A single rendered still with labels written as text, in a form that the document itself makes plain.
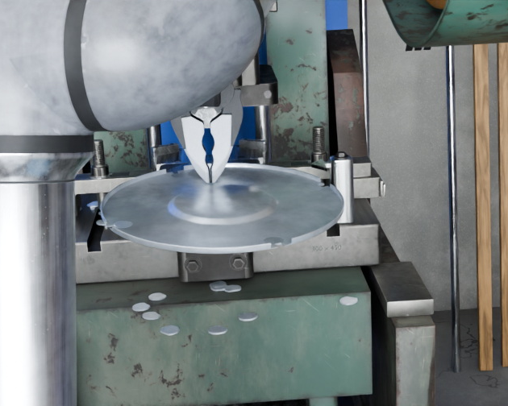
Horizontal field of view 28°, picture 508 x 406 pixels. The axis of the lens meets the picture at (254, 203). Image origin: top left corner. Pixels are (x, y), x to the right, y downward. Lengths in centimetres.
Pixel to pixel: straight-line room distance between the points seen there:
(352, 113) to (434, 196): 107
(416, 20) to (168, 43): 89
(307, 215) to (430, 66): 154
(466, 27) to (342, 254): 34
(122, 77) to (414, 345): 67
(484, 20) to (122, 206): 49
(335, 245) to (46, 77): 71
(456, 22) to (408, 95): 142
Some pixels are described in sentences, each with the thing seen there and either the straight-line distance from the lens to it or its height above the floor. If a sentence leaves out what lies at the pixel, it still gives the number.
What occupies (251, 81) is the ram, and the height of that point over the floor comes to 90.
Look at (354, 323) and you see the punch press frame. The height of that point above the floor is 60.
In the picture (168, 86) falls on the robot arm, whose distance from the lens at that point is 73.
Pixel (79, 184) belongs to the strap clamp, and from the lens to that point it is 148.
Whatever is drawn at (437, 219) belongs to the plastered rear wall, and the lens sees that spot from 278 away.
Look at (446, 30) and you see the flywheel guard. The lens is 129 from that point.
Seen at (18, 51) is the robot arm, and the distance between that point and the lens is 74.
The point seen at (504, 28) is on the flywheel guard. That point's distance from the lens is 132.
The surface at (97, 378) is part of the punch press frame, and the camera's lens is 134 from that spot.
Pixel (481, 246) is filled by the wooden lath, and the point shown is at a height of 31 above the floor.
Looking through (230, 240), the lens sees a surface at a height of 77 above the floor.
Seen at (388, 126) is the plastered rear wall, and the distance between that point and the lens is 269.
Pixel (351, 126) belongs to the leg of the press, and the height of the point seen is 75.
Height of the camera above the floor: 114
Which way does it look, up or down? 17 degrees down
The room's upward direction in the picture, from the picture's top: 3 degrees counter-clockwise
